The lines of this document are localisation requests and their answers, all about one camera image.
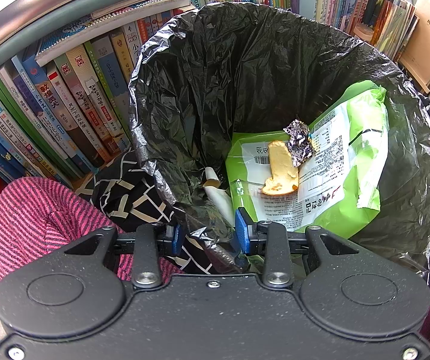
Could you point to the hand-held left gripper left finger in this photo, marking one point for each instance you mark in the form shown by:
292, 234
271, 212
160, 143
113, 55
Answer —
177, 238

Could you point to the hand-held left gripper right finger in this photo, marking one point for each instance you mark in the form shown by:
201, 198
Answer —
242, 232

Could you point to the white paper cone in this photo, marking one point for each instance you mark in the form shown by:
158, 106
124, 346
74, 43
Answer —
215, 195

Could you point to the orange peel piece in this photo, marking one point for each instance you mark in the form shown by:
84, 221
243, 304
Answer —
280, 172

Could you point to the silver foil wrapper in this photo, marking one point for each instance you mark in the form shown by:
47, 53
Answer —
299, 146

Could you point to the black trash bag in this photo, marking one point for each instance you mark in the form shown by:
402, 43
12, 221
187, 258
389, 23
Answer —
218, 82

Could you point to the green snack bag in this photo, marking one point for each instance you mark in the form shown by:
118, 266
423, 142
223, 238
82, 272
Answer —
365, 120

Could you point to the row of standing books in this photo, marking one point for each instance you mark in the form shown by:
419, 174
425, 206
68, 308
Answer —
68, 93

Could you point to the stack of lying books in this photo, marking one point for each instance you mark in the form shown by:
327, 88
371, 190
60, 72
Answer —
68, 20

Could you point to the pink striped garment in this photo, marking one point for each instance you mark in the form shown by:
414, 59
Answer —
31, 217

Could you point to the blue dotted spiral notebook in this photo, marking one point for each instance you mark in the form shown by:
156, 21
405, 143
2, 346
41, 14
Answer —
87, 39

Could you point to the white plastic jar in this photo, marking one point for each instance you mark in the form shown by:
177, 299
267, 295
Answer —
363, 32

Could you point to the pale spiral notebook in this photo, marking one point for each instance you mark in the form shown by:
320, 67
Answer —
132, 3

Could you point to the row of thin magazines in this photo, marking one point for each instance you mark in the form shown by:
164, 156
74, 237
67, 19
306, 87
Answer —
395, 26

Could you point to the brown paper notebook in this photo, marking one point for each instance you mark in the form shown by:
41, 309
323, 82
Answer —
429, 41

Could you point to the silver hardcover book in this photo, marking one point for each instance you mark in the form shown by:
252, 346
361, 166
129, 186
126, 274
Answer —
31, 11

